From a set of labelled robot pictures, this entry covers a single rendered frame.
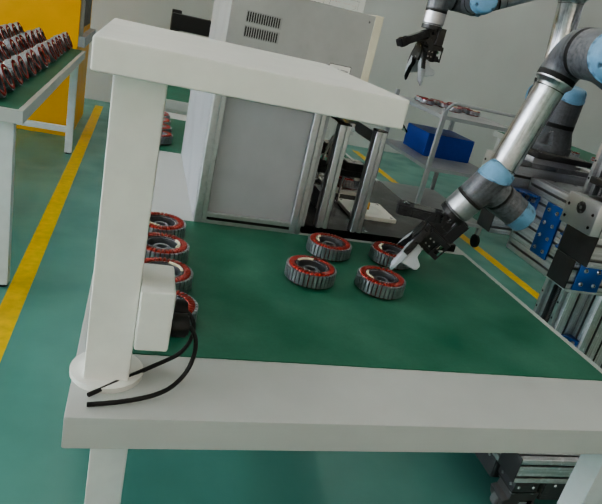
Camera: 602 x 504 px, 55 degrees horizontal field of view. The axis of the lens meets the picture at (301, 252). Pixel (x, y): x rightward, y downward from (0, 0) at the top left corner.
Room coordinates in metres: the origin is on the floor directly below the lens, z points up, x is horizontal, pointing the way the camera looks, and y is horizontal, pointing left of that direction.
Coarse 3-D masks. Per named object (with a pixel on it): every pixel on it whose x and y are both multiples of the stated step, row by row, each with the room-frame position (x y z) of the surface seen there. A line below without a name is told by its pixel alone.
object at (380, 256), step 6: (372, 246) 1.41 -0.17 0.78; (378, 246) 1.41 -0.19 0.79; (384, 246) 1.44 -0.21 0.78; (390, 246) 1.45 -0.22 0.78; (396, 246) 1.45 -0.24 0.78; (402, 246) 1.45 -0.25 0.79; (372, 252) 1.39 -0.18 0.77; (378, 252) 1.38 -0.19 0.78; (384, 252) 1.37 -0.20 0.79; (390, 252) 1.43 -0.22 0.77; (396, 252) 1.42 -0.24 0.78; (372, 258) 1.39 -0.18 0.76; (378, 258) 1.37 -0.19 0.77; (384, 258) 1.37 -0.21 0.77; (390, 258) 1.36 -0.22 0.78; (384, 264) 1.36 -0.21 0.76; (390, 264) 1.37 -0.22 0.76; (402, 264) 1.37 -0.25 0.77
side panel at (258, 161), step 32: (224, 96) 1.38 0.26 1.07; (224, 128) 1.40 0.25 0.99; (256, 128) 1.42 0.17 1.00; (288, 128) 1.45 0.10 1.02; (320, 128) 1.46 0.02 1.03; (224, 160) 1.40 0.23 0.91; (256, 160) 1.43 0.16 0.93; (288, 160) 1.45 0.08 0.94; (224, 192) 1.41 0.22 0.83; (256, 192) 1.43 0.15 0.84; (288, 192) 1.46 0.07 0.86; (224, 224) 1.40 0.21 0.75; (256, 224) 1.42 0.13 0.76; (288, 224) 1.45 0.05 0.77
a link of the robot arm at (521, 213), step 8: (512, 192) 1.38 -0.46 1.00; (512, 200) 1.38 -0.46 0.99; (520, 200) 1.39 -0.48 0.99; (488, 208) 1.46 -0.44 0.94; (496, 208) 1.38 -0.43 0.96; (504, 208) 1.38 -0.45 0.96; (512, 208) 1.38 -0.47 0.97; (520, 208) 1.38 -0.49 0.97; (528, 208) 1.40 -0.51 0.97; (496, 216) 1.43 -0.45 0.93; (504, 216) 1.39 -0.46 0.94; (512, 216) 1.38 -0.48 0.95; (520, 216) 1.38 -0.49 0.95; (528, 216) 1.39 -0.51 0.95; (512, 224) 1.40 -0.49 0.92; (520, 224) 1.39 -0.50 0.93; (528, 224) 1.39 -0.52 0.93
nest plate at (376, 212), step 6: (342, 204) 1.74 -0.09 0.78; (348, 204) 1.75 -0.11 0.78; (372, 204) 1.82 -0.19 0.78; (378, 204) 1.83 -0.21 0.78; (348, 210) 1.68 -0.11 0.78; (372, 210) 1.75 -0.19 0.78; (378, 210) 1.76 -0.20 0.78; (384, 210) 1.78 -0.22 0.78; (366, 216) 1.67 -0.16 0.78; (372, 216) 1.68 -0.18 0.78; (378, 216) 1.70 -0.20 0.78; (384, 216) 1.71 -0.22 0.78; (390, 216) 1.73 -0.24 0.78; (390, 222) 1.70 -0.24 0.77
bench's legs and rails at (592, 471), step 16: (96, 464) 0.63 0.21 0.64; (112, 464) 0.64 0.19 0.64; (576, 464) 0.95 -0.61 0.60; (592, 464) 0.93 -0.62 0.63; (96, 480) 0.63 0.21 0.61; (112, 480) 0.64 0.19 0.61; (576, 480) 0.94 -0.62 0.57; (592, 480) 0.91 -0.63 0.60; (96, 496) 0.63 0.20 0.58; (112, 496) 0.64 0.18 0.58; (560, 496) 0.95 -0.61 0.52; (576, 496) 0.93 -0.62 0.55; (592, 496) 0.91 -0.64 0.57
